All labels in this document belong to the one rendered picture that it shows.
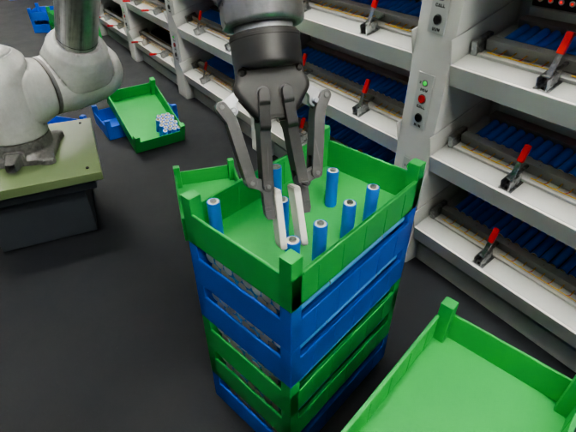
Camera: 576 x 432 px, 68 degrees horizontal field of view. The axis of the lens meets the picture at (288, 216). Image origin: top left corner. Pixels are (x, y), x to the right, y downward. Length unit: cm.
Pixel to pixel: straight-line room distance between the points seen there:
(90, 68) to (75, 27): 11
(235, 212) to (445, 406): 40
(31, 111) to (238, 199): 75
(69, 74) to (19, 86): 12
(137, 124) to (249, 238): 130
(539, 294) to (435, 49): 55
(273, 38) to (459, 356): 52
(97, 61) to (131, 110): 66
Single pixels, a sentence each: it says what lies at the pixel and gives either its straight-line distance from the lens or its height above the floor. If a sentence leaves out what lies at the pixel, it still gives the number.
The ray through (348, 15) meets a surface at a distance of 121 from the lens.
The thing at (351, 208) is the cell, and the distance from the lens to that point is 58.
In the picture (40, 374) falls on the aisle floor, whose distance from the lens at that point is 108.
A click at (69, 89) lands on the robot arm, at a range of 131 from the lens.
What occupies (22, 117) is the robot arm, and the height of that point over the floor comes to 35.
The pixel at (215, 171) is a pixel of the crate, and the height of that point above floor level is 4.
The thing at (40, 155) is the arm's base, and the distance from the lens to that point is 131.
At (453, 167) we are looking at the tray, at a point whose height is 33.
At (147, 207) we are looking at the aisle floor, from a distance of 144.
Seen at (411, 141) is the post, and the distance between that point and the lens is 105.
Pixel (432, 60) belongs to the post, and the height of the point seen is 53.
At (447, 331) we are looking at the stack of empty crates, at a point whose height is 27.
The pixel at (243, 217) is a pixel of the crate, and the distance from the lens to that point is 66.
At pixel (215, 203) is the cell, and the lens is 58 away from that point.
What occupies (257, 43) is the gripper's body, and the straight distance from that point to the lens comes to 46.
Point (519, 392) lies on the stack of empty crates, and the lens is 72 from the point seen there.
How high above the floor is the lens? 80
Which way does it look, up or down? 37 degrees down
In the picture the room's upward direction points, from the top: straight up
